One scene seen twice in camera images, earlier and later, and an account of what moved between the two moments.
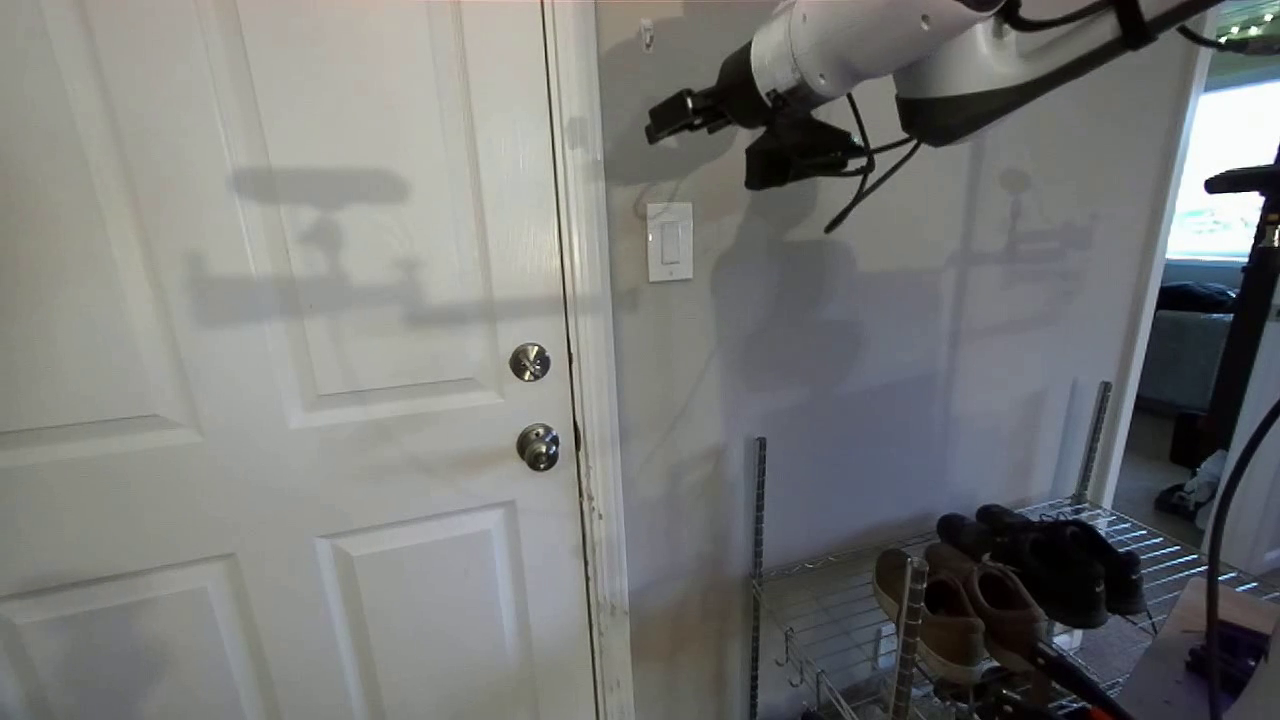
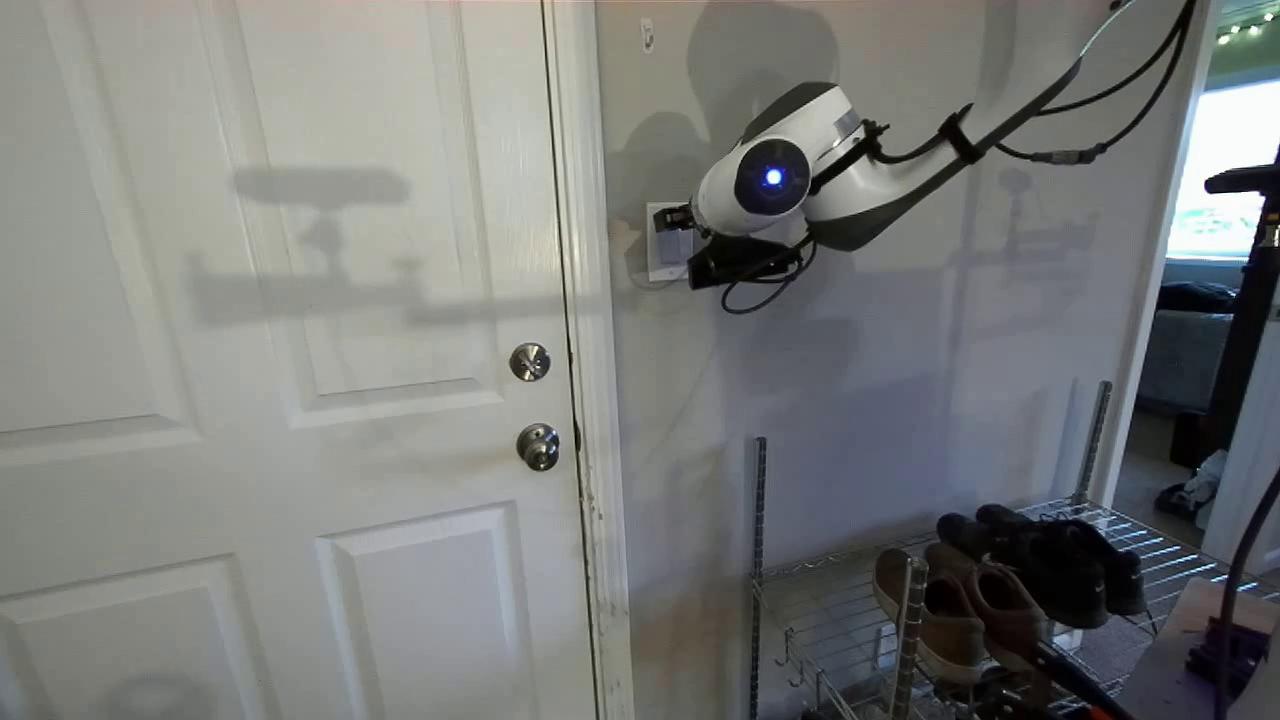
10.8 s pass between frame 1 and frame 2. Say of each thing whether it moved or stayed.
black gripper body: moved
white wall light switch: stayed
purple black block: stayed
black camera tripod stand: stayed
